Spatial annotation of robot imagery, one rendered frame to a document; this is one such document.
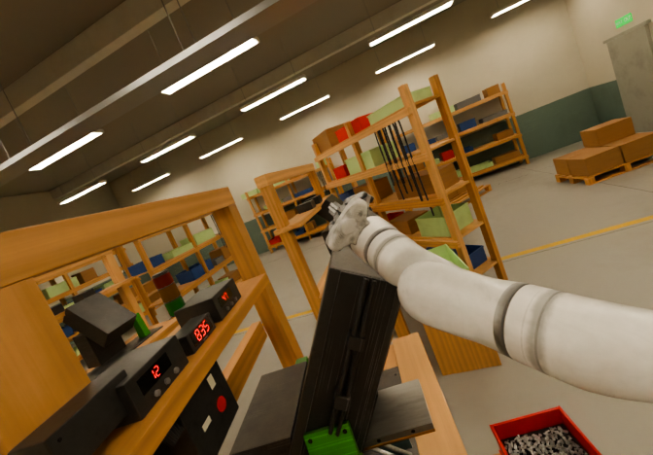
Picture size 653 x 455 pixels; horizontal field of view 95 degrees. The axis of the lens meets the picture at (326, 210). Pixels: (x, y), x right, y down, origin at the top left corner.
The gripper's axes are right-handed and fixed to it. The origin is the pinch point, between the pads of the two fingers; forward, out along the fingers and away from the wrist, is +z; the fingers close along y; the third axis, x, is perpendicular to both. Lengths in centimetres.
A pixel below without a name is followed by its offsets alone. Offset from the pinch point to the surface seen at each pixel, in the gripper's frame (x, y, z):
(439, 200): -189, 46, 160
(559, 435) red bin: -89, -22, -25
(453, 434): -76, -43, -9
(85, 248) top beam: 36, -36, 20
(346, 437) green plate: -28, -43, -13
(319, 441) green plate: -24, -48, -10
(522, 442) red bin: -84, -30, -21
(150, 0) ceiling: 124, 70, 407
